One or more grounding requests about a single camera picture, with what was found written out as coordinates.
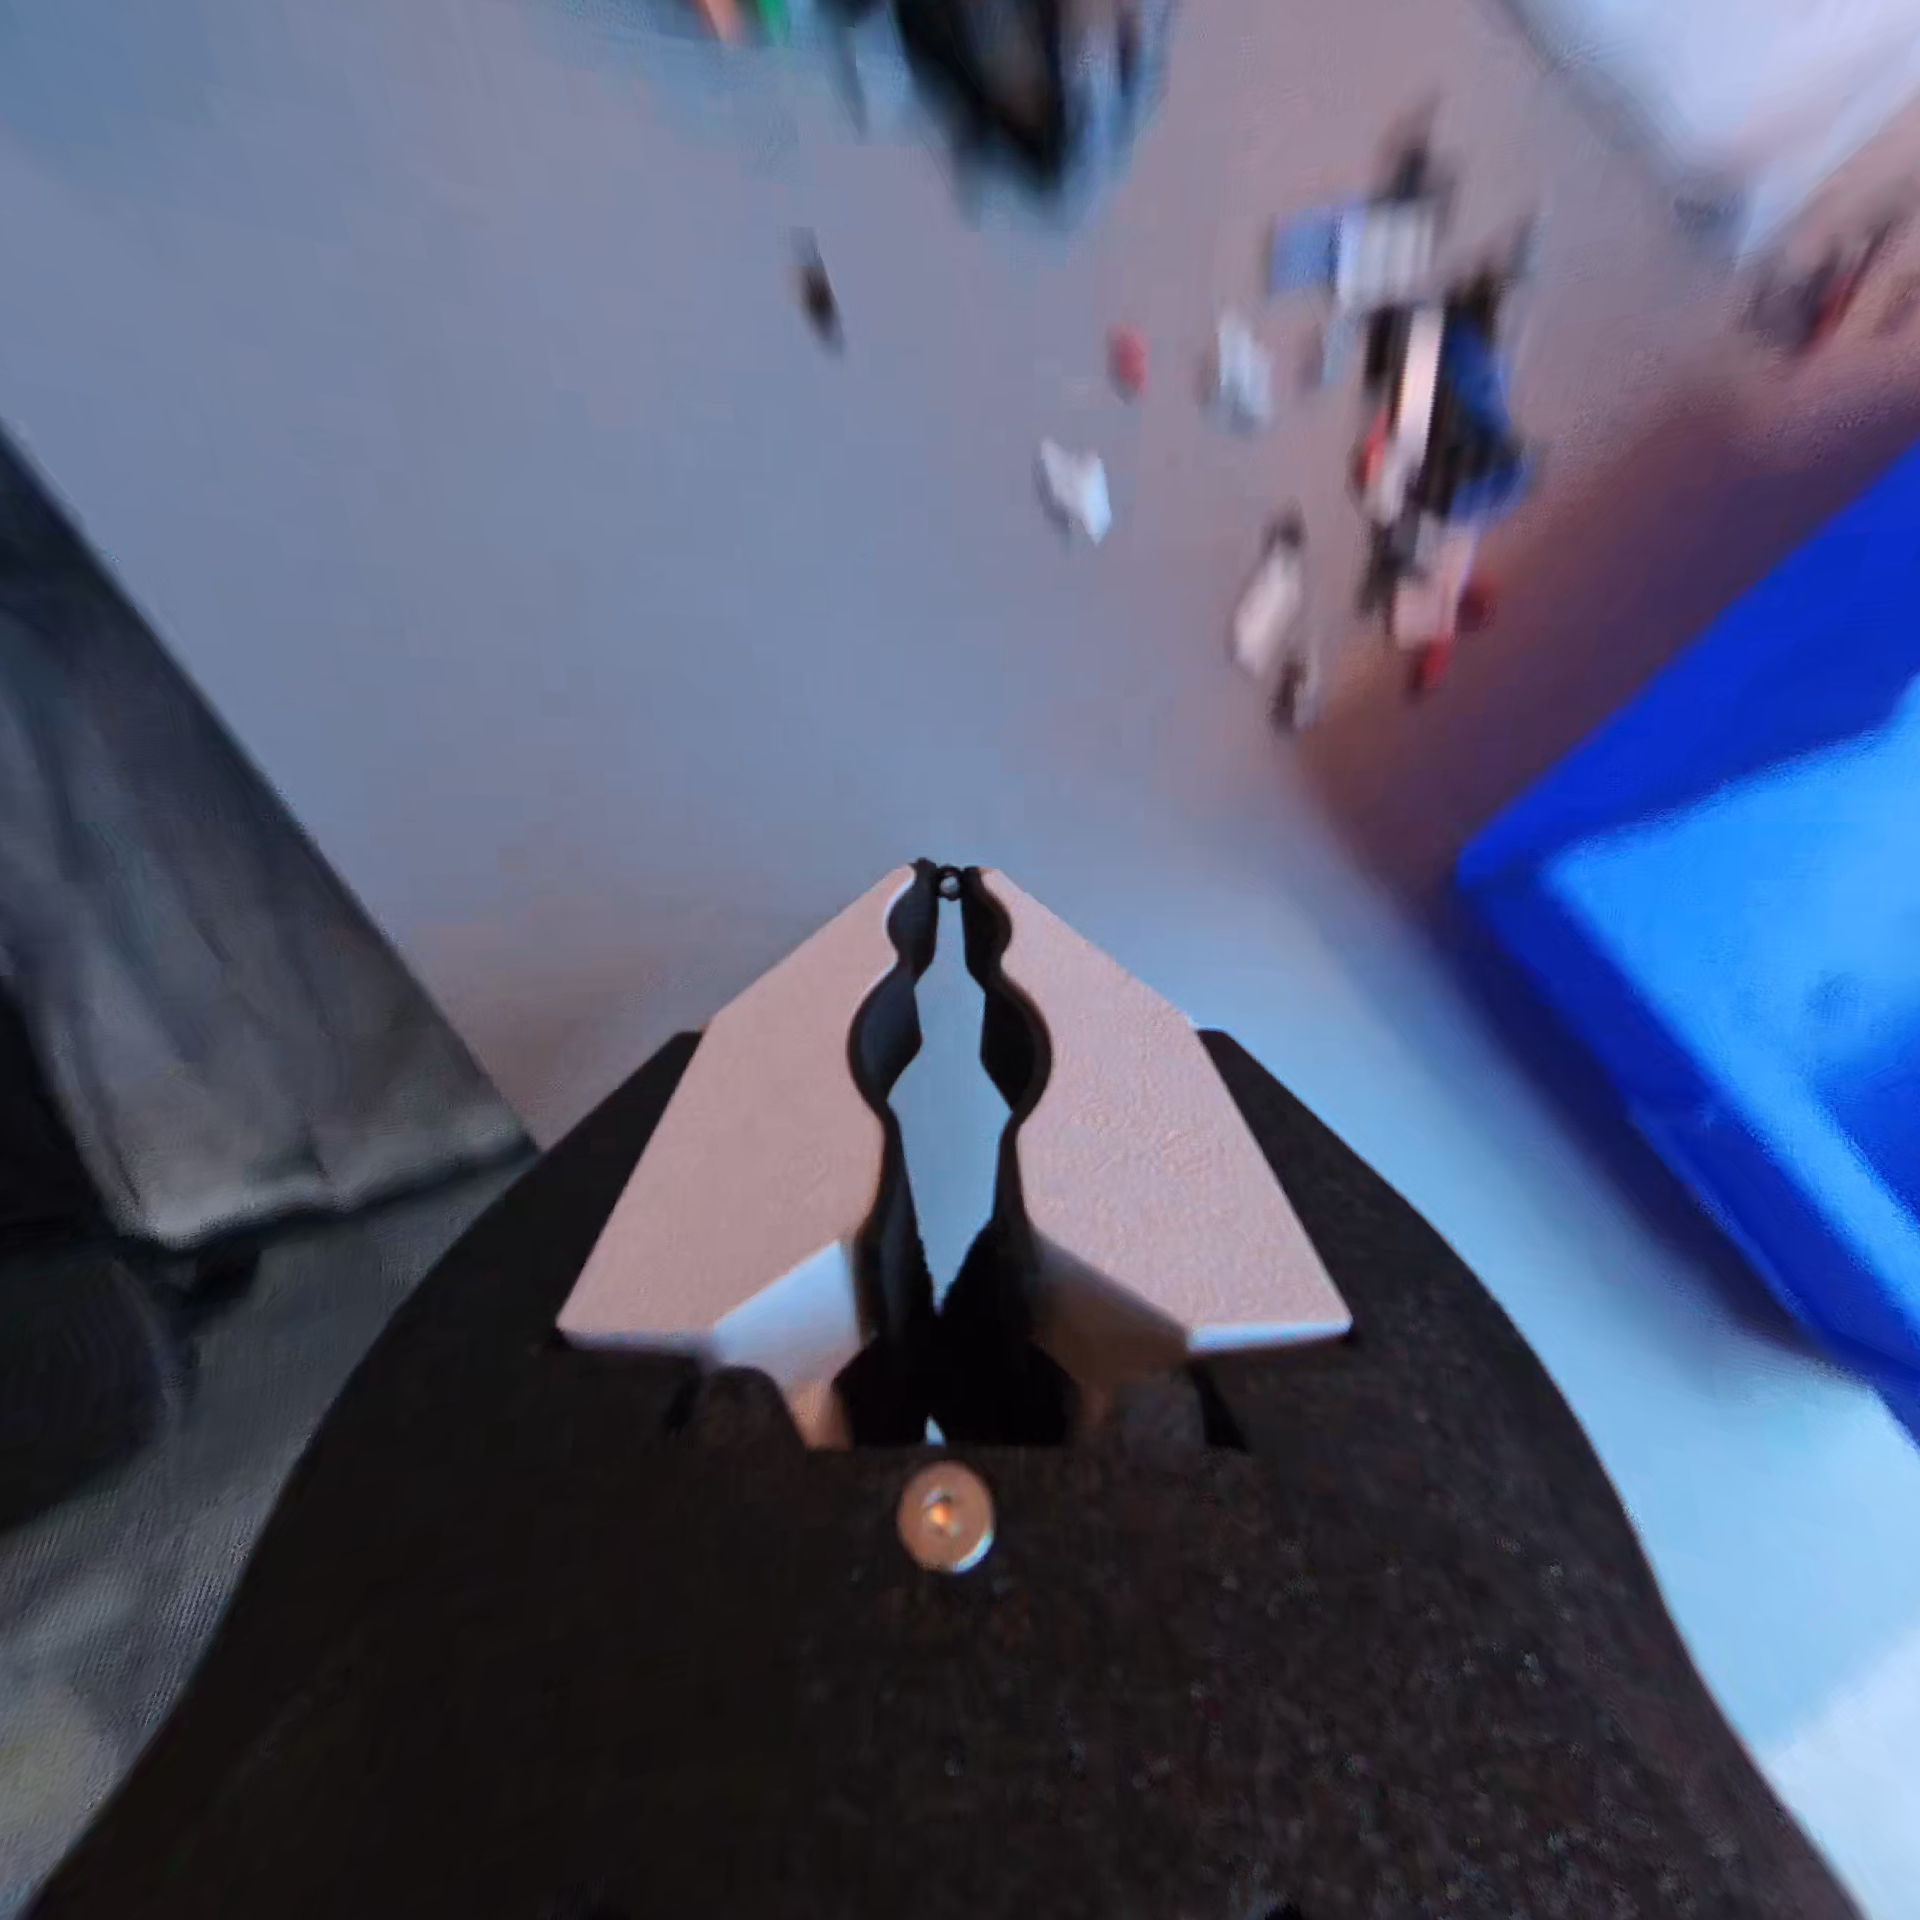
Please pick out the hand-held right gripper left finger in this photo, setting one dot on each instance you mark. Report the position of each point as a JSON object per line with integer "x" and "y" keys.
{"x": 720, "y": 1185}

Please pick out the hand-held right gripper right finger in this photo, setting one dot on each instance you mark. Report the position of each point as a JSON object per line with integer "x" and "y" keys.
{"x": 1171, "y": 1185}

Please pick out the white lego piece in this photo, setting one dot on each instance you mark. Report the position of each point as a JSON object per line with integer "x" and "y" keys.
{"x": 1076, "y": 491}
{"x": 1243, "y": 377}
{"x": 1276, "y": 609}

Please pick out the partly built lego model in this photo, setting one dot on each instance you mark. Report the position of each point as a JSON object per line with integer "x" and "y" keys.
{"x": 1435, "y": 436}

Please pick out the red lego piece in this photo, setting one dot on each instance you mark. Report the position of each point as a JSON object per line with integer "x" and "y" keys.
{"x": 1127, "y": 361}

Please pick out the person's grey trouser leg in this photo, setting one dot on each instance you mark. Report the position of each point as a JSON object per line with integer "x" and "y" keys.
{"x": 182, "y": 961}

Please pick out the blue plastic bin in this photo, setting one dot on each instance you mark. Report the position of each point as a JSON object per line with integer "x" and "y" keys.
{"x": 1770, "y": 931}

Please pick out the dark blurred object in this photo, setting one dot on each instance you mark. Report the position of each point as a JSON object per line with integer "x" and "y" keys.
{"x": 1020, "y": 91}

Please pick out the white sheet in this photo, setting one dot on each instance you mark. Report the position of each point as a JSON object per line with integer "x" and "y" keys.
{"x": 1757, "y": 76}

